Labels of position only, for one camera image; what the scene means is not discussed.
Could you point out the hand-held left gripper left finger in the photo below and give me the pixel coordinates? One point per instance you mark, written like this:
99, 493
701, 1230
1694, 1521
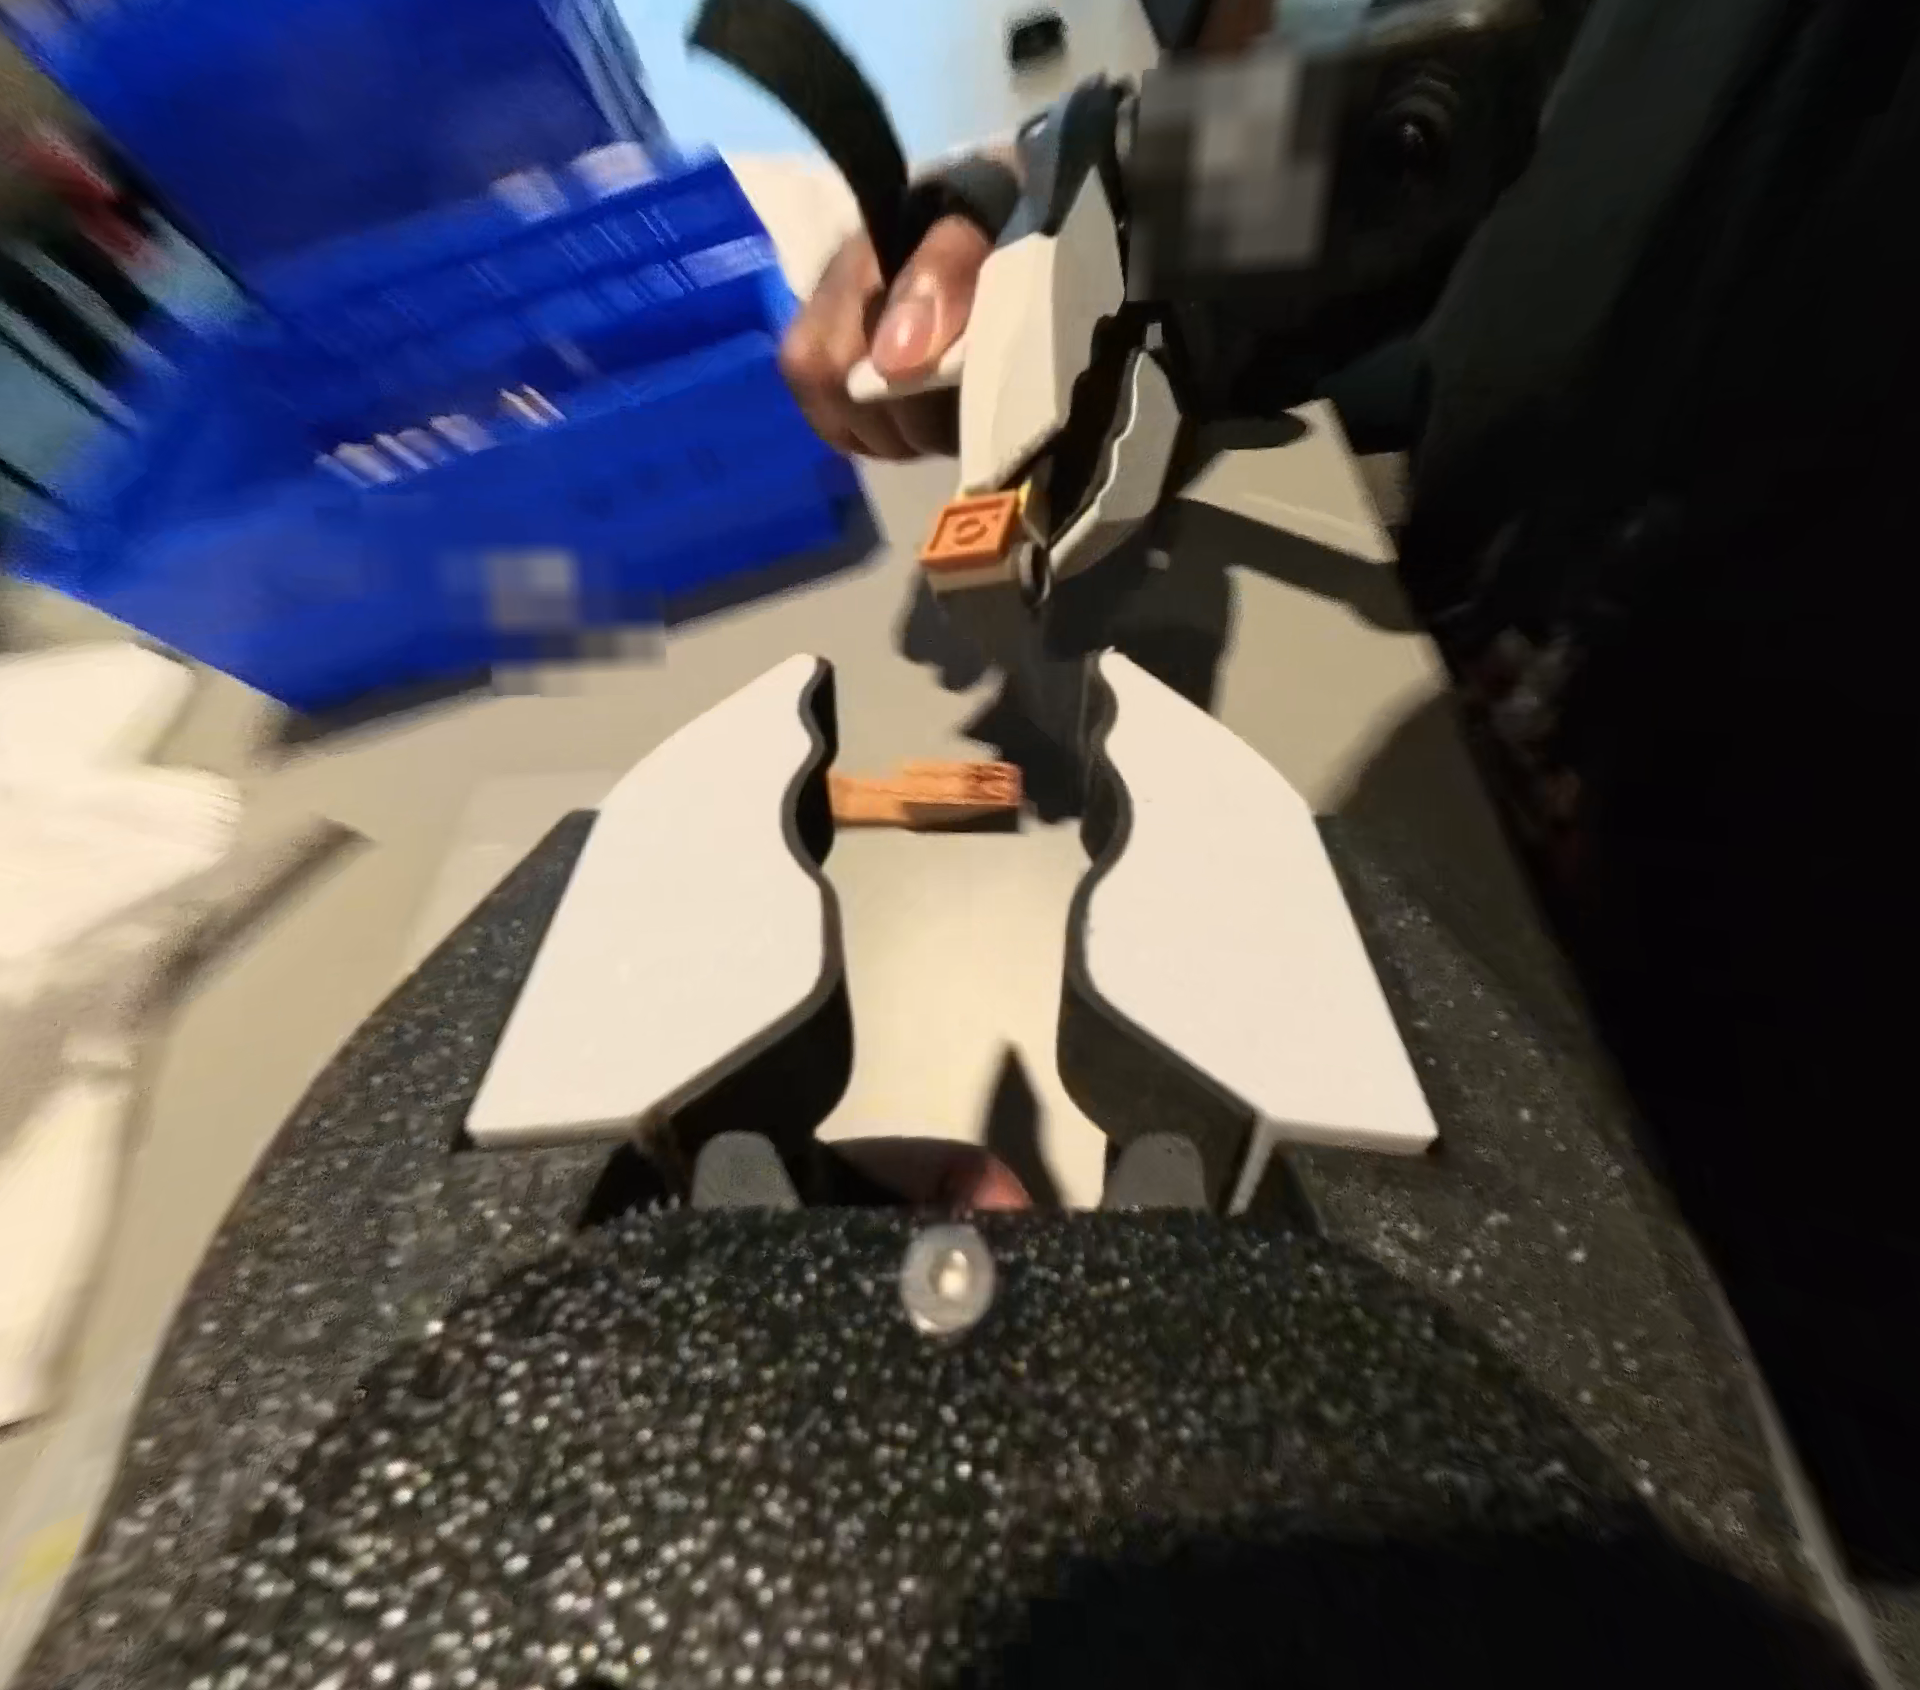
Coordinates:
675, 940

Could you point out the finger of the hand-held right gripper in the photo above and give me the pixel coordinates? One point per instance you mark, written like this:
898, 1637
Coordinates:
1143, 444
1035, 341

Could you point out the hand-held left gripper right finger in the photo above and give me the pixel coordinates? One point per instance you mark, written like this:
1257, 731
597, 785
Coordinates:
1244, 955

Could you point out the small orange square plate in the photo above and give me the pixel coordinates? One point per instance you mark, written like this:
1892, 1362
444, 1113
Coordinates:
968, 535

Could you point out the orange brick assembly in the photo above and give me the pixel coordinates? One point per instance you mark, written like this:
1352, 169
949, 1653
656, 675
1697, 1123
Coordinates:
915, 799

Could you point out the grey desk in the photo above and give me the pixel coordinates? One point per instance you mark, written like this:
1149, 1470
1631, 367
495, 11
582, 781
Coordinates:
1320, 655

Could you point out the person's right hand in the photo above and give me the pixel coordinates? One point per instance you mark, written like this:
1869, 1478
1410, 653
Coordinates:
915, 311

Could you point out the stack of blue storage bins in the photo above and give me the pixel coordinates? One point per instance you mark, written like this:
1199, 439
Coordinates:
375, 221

